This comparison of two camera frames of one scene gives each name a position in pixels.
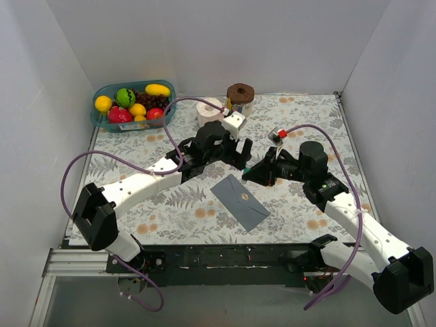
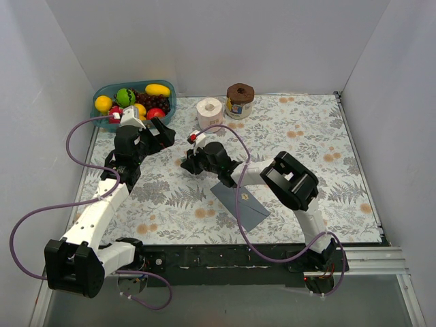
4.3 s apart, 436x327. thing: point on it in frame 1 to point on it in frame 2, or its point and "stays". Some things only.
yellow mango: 157,89 stays
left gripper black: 236,154 to 157,135
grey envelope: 240,202 stays
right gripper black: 269,169 to 195,162
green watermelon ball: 125,98 stays
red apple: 154,113 stays
